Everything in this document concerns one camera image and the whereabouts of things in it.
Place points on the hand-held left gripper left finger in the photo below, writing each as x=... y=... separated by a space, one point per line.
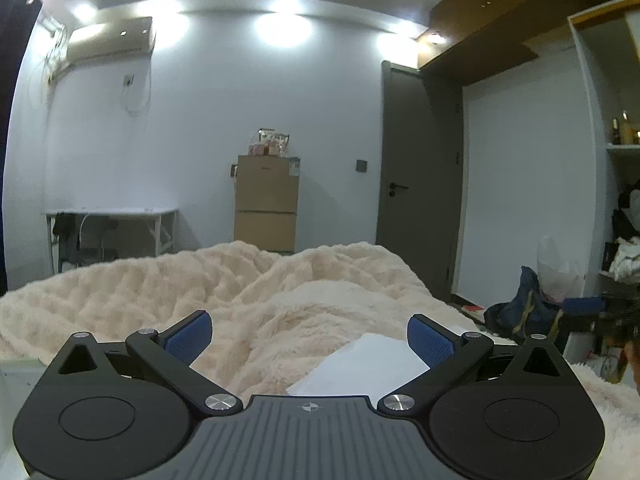
x=190 y=342

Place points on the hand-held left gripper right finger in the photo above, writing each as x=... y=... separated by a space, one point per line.
x=425 y=342

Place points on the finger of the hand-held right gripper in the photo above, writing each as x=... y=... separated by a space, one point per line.
x=582 y=307

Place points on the white shopping bag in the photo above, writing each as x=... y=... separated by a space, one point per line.
x=360 y=365

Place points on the white plastic bag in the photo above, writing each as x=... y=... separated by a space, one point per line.
x=557 y=270

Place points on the blue duffel bag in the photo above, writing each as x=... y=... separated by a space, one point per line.
x=520 y=305

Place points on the red white box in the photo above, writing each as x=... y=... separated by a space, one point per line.
x=472 y=312

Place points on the white clothes pile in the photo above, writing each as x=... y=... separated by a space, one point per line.
x=629 y=260

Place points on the cream fluffy blanket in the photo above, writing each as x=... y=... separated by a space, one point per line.
x=150 y=290

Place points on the dark clothes pile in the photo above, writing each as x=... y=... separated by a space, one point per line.
x=625 y=215

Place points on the white wardrobe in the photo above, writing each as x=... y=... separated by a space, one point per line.
x=525 y=185

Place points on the black office chair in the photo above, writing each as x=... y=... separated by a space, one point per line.
x=82 y=250

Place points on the white desk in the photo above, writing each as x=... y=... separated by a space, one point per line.
x=110 y=211

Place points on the grey door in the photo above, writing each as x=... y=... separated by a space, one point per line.
x=420 y=185

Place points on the beige refrigerator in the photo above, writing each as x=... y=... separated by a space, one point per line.
x=265 y=200

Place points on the snack packets pile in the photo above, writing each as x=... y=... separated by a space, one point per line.
x=270 y=142

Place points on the wardrobe spotlight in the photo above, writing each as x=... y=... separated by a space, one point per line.
x=437 y=37

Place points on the beige air conditioner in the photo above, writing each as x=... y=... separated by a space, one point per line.
x=110 y=37

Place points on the recessed ceiling spotlight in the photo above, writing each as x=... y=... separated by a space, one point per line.
x=85 y=10

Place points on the grey light switch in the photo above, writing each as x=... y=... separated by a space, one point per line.
x=361 y=165

